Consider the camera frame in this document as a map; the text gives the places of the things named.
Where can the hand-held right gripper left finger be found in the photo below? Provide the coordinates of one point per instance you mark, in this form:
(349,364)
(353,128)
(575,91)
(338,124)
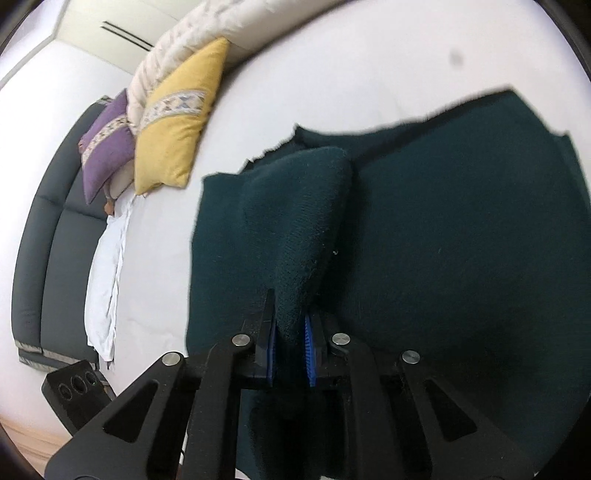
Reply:
(271,353)

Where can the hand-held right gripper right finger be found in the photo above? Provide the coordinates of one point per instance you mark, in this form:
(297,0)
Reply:
(310,348)

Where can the dark green knit sweater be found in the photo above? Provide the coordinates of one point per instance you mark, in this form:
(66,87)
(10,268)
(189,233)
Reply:
(438,230)

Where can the white flat pillow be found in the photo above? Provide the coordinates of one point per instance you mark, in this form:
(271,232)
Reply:
(104,277)

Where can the grey upholstered headboard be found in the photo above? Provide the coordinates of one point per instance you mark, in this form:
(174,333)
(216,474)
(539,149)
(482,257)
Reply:
(55,258)

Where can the small orange plush toy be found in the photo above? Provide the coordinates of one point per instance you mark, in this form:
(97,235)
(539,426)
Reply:
(109,204)

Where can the purple patterned pillow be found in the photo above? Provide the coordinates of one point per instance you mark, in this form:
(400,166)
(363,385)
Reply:
(104,147)

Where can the yellow patterned pillow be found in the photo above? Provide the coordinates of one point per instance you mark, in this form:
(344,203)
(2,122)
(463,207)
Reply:
(178,120)

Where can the bed with white sheet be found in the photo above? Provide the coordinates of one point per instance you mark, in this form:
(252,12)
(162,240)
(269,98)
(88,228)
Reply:
(323,74)

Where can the beige duvet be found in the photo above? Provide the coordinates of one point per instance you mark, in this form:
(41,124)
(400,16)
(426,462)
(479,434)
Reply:
(184,37)

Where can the white wardrobe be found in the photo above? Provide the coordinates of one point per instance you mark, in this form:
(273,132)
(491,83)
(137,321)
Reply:
(111,18)

